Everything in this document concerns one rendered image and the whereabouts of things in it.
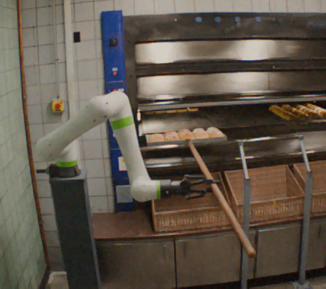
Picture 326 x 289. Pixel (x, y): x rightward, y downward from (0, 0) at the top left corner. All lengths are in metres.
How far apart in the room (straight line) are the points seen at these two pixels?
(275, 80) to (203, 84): 0.59
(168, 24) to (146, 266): 1.81
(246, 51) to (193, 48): 0.42
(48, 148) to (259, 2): 2.08
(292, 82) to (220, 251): 1.45
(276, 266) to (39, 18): 2.66
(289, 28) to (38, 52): 1.99
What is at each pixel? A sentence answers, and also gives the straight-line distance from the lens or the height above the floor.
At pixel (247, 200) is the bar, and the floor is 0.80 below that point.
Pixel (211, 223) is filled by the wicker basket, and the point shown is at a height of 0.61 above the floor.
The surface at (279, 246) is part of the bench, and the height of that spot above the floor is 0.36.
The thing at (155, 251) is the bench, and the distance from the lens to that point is 3.33.
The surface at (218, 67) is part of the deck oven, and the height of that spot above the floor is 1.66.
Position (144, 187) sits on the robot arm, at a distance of 2.23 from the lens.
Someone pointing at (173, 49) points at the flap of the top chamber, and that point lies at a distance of 3.55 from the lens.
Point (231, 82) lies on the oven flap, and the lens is 3.63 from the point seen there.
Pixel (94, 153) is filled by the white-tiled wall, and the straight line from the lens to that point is 3.64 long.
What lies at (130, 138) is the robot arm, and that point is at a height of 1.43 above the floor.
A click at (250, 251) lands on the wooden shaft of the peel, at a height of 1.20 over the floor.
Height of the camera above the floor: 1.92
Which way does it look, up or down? 11 degrees down
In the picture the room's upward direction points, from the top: 3 degrees counter-clockwise
